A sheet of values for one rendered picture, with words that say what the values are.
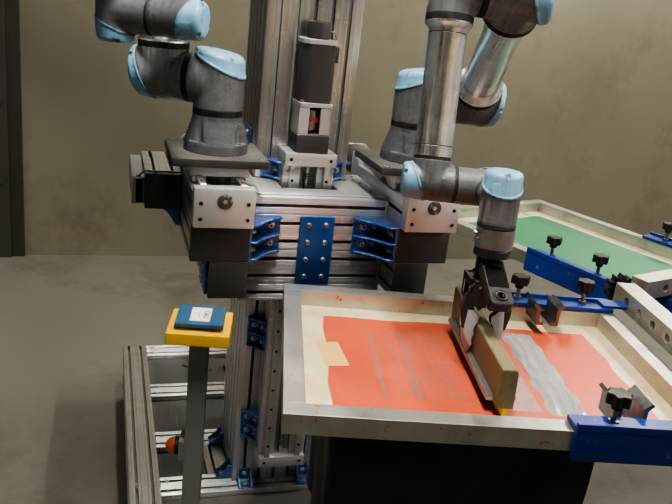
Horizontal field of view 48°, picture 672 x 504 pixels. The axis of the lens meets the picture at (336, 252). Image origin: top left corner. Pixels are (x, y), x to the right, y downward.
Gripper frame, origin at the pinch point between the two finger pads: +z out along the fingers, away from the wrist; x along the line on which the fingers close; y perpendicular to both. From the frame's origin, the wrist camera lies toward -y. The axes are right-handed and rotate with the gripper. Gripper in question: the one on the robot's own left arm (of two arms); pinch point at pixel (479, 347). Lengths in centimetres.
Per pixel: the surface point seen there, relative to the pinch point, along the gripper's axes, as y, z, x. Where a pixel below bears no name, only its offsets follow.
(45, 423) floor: 124, 96, 122
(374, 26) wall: 345, -60, -12
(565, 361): 6.3, 4.8, -21.0
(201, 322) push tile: 9, 2, 56
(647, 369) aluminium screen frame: 0.4, 2.8, -35.9
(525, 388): -7.1, 5.0, -8.1
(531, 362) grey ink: 3.0, 4.0, -12.4
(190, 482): 12, 42, 57
